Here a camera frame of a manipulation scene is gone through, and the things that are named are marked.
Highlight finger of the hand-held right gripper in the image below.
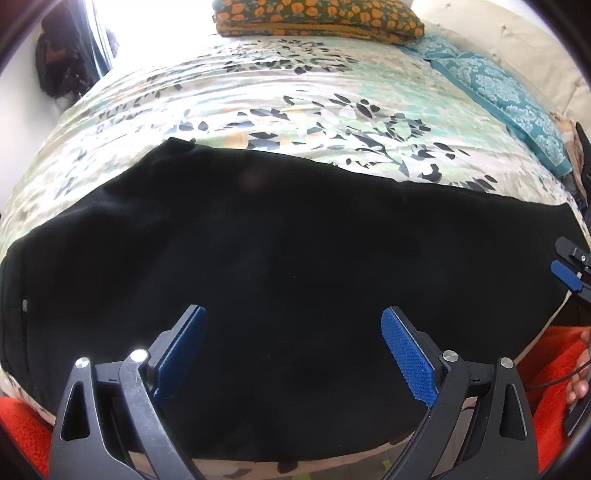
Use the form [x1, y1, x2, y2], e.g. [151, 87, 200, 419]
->
[550, 259, 591, 306]
[555, 237, 591, 274]

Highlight small teal damask pillow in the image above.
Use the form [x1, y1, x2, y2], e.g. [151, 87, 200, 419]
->
[405, 36, 462, 61]

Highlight beige patterned cloth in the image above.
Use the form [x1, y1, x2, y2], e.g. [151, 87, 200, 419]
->
[554, 113, 580, 171]

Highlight grey-blue curtain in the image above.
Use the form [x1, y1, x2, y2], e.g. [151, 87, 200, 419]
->
[85, 0, 121, 79]

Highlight black pants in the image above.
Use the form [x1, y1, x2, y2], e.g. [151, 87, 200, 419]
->
[0, 137, 583, 462]

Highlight cream padded headboard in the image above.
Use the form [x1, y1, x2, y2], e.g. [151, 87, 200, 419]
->
[411, 0, 591, 121]

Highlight floral bed sheet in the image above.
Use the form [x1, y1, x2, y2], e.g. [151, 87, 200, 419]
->
[0, 34, 583, 480]

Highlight black cable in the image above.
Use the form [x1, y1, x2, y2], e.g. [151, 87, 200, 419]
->
[526, 357, 591, 393]

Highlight orange floral pillow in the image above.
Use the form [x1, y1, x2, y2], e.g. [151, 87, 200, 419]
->
[212, 0, 426, 46]

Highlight black bag by wall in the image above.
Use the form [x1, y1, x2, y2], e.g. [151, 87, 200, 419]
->
[34, 9, 100, 100]

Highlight large teal damask pillow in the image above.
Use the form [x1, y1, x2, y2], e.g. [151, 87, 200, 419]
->
[431, 52, 573, 178]

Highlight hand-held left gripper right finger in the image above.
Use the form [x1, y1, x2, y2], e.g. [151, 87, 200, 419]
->
[379, 305, 540, 480]

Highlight black garment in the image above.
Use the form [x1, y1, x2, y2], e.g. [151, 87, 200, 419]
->
[573, 121, 591, 208]

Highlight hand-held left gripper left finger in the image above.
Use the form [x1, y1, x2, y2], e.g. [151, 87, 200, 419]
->
[48, 304, 207, 480]

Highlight orange fuzzy cloth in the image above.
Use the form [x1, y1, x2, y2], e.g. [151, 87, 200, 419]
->
[526, 325, 591, 462]
[0, 397, 51, 476]

